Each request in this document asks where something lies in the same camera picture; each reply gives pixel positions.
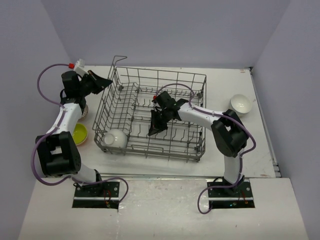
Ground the purple cable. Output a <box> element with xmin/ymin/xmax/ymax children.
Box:
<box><xmin>196</xmin><ymin>83</ymin><xmax>257</xmax><ymax>215</ymax></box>
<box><xmin>29</xmin><ymin>62</ymin><xmax>129</xmax><ymax>206</ymax></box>

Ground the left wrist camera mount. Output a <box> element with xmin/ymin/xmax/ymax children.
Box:
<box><xmin>68</xmin><ymin>58</ymin><xmax>88</xmax><ymax>77</ymax></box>

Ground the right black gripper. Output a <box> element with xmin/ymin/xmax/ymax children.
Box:
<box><xmin>149</xmin><ymin>108</ymin><xmax>172</xmax><ymax>136</ymax></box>

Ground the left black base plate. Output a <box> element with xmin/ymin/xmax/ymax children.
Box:
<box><xmin>72</xmin><ymin>181</ymin><xmax>120</xmax><ymax>210</ymax></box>

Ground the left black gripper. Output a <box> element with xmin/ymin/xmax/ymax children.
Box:
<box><xmin>78</xmin><ymin>71</ymin><xmax>113</xmax><ymax>98</ymax></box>

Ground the white bowl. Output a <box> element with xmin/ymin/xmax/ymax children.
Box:
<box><xmin>102</xmin><ymin>129</ymin><xmax>127</xmax><ymax>148</ymax></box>
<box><xmin>229</xmin><ymin>94</ymin><xmax>252</xmax><ymax>115</ymax></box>

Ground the grey wire dish rack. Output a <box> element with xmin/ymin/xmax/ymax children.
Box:
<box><xmin>93</xmin><ymin>55</ymin><xmax>207</xmax><ymax>162</ymax></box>

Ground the beige ceramic bowl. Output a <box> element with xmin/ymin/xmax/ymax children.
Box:
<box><xmin>228</xmin><ymin>105</ymin><xmax>246</xmax><ymax>118</ymax></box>

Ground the yellow-green bowl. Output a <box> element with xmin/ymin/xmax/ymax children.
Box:
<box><xmin>72</xmin><ymin>123</ymin><xmax>88</xmax><ymax>146</ymax></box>

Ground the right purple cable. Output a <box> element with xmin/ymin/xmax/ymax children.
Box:
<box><xmin>196</xmin><ymin>83</ymin><xmax>257</xmax><ymax>215</ymax></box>

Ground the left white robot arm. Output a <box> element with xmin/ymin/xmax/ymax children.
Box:
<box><xmin>31</xmin><ymin>70</ymin><xmax>112</xmax><ymax>197</ymax></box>

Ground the white bowl front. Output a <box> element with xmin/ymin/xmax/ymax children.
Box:
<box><xmin>102</xmin><ymin>129</ymin><xmax>127</xmax><ymax>148</ymax></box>

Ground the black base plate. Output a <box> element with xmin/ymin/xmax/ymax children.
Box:
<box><xmin>72</xmin><ymin>181</ymin><xmax>120</xmax><ymax>210</ymax></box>
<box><xmin>207</xmin><ymin>179</ymin><xmax>255</xmax><ymax>210</ymax></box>

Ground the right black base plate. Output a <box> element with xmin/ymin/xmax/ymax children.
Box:
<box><xmin>207</xmin><ymin>179</ymin><xmax>255</xmax><ymax>210</ymax></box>

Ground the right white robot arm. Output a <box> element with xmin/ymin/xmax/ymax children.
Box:
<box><xmin>148</xmin><ymin>91</ymin><xmax>249</xmax><ymax>197</ymax></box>

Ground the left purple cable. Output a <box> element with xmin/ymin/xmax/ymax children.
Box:
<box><xmin>29</xmin><ymin>62</ymin><xmax>129</xmax><ymax>206</ymax></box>

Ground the brown patterned bowl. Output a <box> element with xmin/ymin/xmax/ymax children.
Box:
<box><xmin>80</xmin><ymin>104</ymin><xmax>89</xmax><ymax>119</ymax></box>

